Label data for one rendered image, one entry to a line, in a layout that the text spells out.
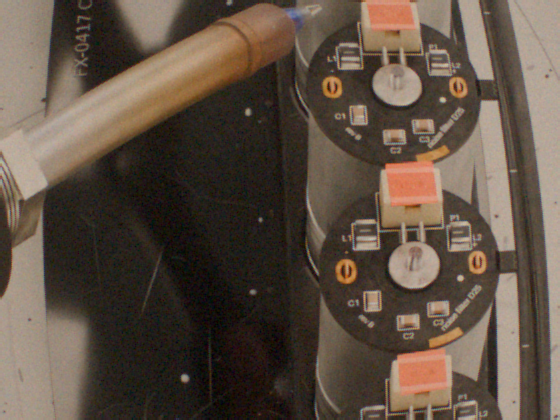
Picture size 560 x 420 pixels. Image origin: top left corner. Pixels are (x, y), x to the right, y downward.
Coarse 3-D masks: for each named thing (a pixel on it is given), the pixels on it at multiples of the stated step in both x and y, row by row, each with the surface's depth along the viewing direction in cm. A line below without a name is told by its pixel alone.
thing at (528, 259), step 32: (480, 0) 36; (512, 32) 36; (512, 64) 36; (480, 96) 36; (512, 96) 36; (512, 128) 35; (512, 160) 35; (512, 192) 35; (512, 256) 34; (544, 256) 34; (544, 288) 34; (544, 320) 34; (544, 352) 33; (544, 384) 33; (544, 416) 33
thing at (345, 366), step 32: (416, 288) 34; (320, 320) 35; (480, 320) 34; (320, 352) 36; (352, 352) 34; (384, 352) 34; (448, 352) 34; (480, 352) 35; (320, 384) 36; (352, 384) 35; (320, 416) 37
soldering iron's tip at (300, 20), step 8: (288, 8) 33; (296, 8) 33; (304, 8) 33; (312, 8) 33; (320, 8) 33; (296, 16) 33; (304, 16) 33; (312, 16) 33; (296, 24) 33; (304, 24) 33; (296, 32) 33
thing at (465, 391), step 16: (384, 384) 33; (464, 384) 33; (480, 384) 33; (352, 400) 33; (368, 400) 33; (384, 400) 33; (448, 400) 33; (464, 400) 33; (480, 400) 33; (352, 416) 33; (368, 416) 33; (384, 416) 33; (400, 416) 33; (416, 416) 33; (432, 416) 33; (448, 416) 33; (464, 416) 33; (480, 416) 33; (496, 416) 33
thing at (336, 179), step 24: (384, 72) 36; (408, 72) 36; (384, 96) 35; (408, 96) 35; (312, 120) 36; (312, 144) 36; (312, 168) 37; (336, 168) 36; (360, 168) 35; (384, 168) 35; (456, 168) 36; (312, 192) 37; (336, 192) 36; (360, 192) 36; (456, 192) 36; (312, 216) 38; (336, 216) 37; (312, 240) 38; (312, 264) 39
